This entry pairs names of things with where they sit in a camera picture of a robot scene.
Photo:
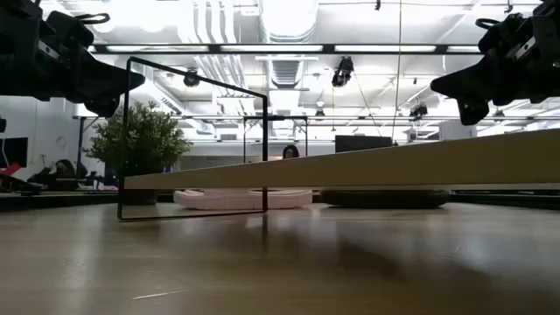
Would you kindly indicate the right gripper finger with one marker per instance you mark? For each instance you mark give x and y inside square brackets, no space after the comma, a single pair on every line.
[472,85]
[473,111]

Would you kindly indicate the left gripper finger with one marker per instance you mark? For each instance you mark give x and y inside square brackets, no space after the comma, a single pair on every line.
[104,107]
[100,83]

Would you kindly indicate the black slide sandal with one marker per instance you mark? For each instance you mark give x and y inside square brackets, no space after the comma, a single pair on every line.
[385,199]

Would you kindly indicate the pink slide sandal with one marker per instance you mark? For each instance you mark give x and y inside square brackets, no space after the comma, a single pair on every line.
[240,199]

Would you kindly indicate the black background pole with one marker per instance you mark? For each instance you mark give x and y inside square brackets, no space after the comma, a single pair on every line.
[81,144]

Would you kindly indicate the green potted plant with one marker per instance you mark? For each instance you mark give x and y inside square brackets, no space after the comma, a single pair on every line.
[140,140]

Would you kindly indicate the person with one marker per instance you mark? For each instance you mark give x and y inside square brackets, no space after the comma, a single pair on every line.
[291,151]
[61,172]

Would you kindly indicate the red background object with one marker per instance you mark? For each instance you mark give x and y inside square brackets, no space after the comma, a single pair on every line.
[9,169]

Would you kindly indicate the dark background screen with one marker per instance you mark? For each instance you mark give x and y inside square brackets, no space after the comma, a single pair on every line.
[363,144]

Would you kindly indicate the black overhead crossbar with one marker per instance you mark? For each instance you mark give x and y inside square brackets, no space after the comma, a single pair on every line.
[214,49]

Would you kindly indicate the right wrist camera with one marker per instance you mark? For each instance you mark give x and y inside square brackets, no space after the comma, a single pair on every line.
[501,37]

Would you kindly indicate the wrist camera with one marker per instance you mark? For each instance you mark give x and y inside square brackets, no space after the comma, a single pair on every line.
[65,30]
[501,37]

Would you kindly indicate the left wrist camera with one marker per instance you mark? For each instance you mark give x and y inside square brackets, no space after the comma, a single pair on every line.
[65,30]

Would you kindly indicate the round black ceiling camera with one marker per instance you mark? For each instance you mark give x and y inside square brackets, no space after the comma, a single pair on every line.
[191,79]
[418,111]

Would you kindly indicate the black wall monitor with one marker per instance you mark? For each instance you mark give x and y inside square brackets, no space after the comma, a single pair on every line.
[13,152]

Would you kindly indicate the black aluminium table frame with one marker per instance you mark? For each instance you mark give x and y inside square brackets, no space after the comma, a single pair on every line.
[65,200]

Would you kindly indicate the black hanging overhead camera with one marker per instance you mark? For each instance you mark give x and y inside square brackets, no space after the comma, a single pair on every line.
[342,72]

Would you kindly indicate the wooden shelf with black frame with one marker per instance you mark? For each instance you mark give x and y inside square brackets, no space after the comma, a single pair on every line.
[350,168]

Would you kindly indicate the black background stand frame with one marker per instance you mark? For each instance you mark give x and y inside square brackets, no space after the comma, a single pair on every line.
[275,118]

